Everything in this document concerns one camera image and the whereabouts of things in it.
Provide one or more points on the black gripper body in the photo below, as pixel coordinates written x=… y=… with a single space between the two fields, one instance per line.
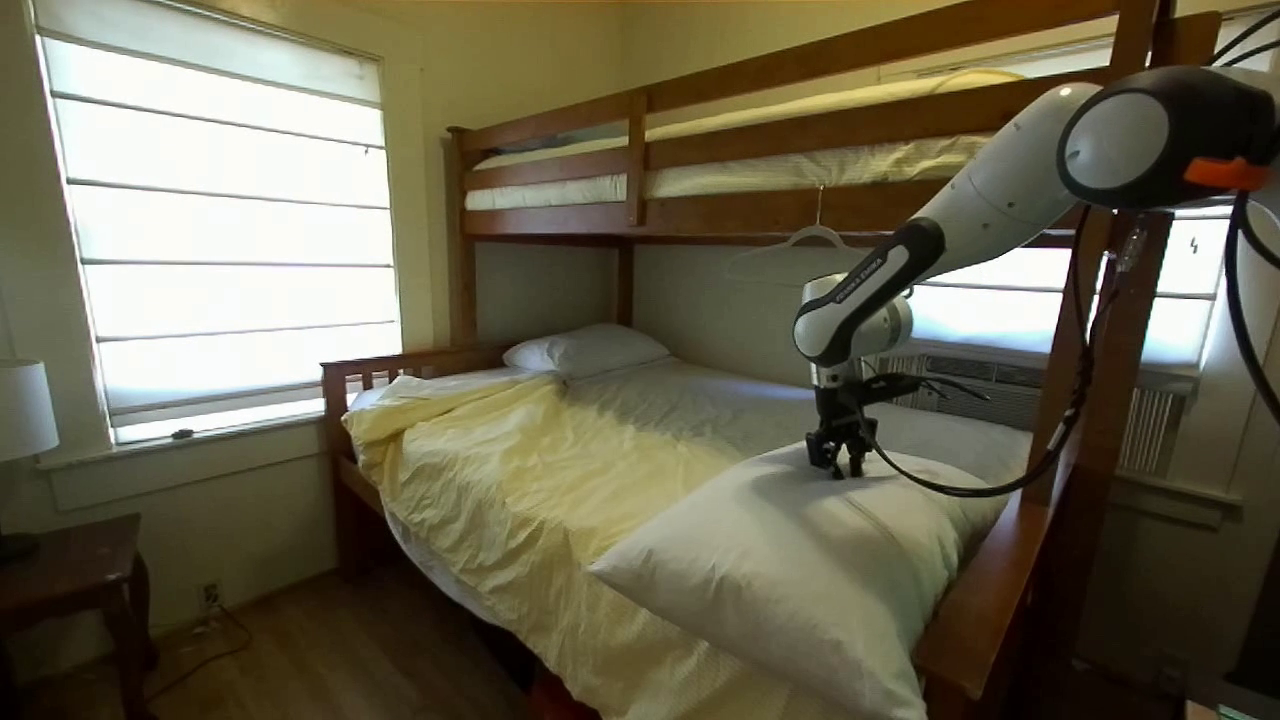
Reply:
x=842 y=408

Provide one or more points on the large white pillow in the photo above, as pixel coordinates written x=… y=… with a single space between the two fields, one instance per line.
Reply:
x=800 y=574

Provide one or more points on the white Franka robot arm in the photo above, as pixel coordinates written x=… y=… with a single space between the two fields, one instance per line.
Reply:
x=986 y=200

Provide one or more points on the small white pillow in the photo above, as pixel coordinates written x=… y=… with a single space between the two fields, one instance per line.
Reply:
x=585 y=349

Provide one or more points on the bright window behind bunk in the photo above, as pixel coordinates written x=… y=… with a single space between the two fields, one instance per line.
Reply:
x=986 y=315

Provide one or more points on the white plastic clothes hanger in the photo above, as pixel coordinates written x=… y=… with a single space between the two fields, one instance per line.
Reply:
x=818 y=236

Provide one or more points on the pale yellow striped bedsheet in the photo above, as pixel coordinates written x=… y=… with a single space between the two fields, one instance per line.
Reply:
x=533 y=495

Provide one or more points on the window with white blind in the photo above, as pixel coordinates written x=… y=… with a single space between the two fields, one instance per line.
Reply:
x=227 y=226

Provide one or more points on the dark wooden nightstand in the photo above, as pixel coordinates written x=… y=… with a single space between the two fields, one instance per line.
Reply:
x=64 y=574

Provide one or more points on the white shade table lamp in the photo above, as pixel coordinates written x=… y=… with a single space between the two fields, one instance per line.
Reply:
x=27 y=408

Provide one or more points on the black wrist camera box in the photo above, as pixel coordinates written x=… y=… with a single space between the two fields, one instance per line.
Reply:
x=889 y=391

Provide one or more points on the wooden bunk bed frame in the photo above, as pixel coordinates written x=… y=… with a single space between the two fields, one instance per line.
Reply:
x=744 y=215
x=826 y=166

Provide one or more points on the wall outlet with plug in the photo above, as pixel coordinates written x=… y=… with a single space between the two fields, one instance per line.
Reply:
x=209 y=598

